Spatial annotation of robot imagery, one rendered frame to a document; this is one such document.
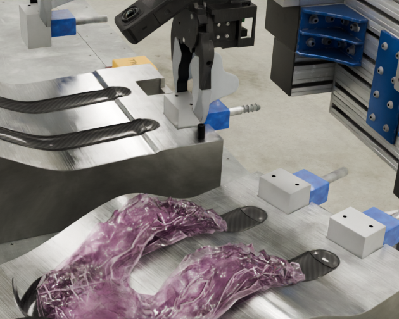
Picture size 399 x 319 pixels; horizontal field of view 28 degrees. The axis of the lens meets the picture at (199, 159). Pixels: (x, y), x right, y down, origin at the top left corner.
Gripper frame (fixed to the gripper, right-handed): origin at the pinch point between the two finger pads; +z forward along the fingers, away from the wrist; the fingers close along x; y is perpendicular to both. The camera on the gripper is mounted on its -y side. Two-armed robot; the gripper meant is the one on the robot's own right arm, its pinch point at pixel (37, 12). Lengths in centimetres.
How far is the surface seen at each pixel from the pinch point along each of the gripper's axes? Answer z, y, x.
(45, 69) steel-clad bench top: 15.0, 3.8, 13.2
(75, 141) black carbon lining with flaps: 7.1, -2.6, -28.5
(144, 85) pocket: 6.9, 11.3, -15.6
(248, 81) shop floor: 95, 124, 159
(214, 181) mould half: 12.0, 13.4, -35.9
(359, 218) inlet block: 7, 21, -56
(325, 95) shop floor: 95, 148, 136
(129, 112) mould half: 6.1, 5.7, -25.1
